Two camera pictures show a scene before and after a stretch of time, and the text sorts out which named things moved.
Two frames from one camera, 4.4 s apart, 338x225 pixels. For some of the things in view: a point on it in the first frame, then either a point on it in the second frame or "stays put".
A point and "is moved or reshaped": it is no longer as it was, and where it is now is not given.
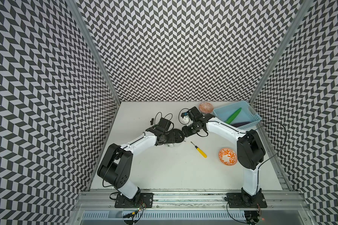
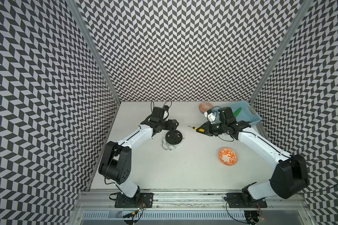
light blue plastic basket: [247, 114] stays put
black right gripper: [186, 131] → [206, 126]
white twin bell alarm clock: [179, 137] stays put
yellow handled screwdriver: [202, 153] is moved or reshaped
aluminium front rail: [189, 200] stays put
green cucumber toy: [234, 116] stays put
